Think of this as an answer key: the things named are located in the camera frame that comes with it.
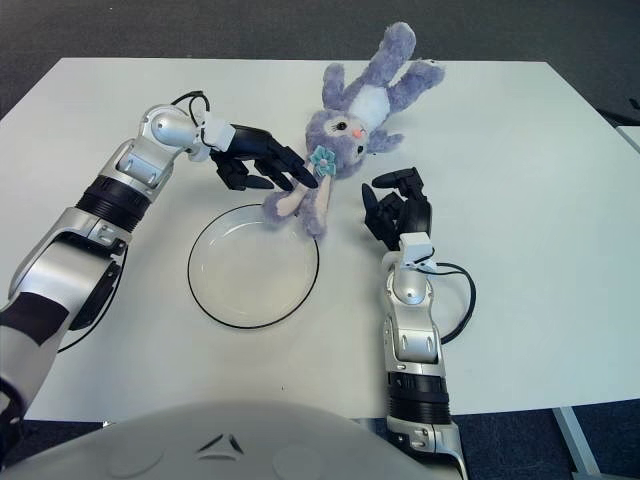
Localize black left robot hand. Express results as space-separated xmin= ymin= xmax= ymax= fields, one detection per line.
xmin=209 ymin=123 xmax=321 ymax=193

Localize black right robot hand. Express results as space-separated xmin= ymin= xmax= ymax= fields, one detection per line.
xmin=360 ymin=167 xmax=434 ymax=251

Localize purple plush bunny doll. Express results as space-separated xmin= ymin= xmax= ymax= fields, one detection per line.
xmin=263 ymin=21 xmax=446 ymax=242

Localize white plate with black rim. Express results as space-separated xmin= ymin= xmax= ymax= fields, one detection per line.
xmin=187 ymin=202 xmax=321 ymax=330

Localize grey robot torso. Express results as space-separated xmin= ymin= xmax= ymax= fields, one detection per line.
xmin=0 ymin=397 xmax=441 ymax=480

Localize white table leg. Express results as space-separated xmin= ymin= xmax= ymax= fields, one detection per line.
xmin=552 ymin=405 xmax=601 ymax=480

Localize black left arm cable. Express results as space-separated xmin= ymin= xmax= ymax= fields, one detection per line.
xmin=57 ymin=90 xmax=211 ymax=354

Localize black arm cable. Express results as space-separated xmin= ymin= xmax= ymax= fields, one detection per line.
xmin=424 ymin=262 xmax=477 ymax=345
xmin=57 ymin=90 xmax=211 ymax=354

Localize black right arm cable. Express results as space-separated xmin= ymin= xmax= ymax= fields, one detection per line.
xmin=424 ymin=262 xmax=477 ymax=345

